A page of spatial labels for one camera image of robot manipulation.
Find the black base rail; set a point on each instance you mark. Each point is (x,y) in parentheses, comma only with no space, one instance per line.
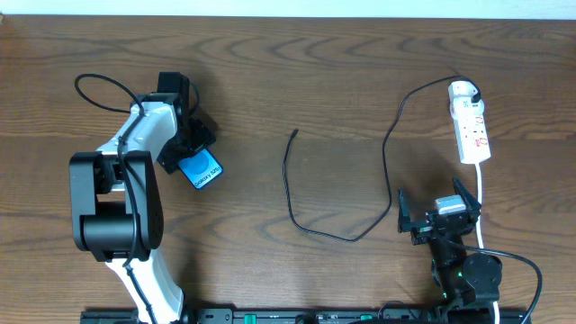
(396,314)

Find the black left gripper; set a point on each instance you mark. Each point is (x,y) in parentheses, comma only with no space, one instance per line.
(187,147)

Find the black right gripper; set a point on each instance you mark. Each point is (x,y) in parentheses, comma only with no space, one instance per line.
(433,221)

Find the blue Galaxy smartphone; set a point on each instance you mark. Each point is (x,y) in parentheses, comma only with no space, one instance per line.
(201,169)

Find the white power strip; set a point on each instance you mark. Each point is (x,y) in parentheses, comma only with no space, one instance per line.
(466,109)

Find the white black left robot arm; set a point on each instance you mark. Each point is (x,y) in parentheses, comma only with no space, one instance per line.
(116,209)

